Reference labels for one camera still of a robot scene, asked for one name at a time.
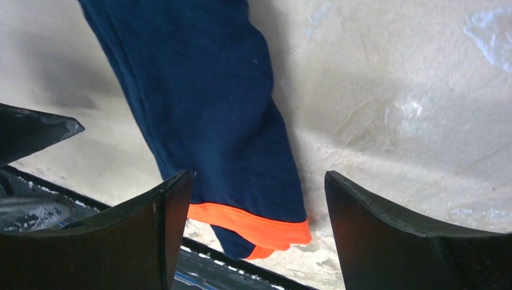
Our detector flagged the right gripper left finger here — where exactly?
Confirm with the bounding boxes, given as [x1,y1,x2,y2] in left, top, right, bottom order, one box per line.
[1,171,193,289]

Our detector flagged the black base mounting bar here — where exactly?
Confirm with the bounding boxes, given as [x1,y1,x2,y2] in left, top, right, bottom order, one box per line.
[1,166,304,289]

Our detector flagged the navy orange boxer briefs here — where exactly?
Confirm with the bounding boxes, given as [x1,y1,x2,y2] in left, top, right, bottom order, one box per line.
[80,1,312,260]

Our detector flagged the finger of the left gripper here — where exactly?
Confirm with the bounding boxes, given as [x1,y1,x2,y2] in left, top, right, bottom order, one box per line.
[1,103,85,166]
[1,196,75,233]

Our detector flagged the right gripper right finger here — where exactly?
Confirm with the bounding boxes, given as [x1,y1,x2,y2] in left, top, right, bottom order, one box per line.
[324,171,511,289]

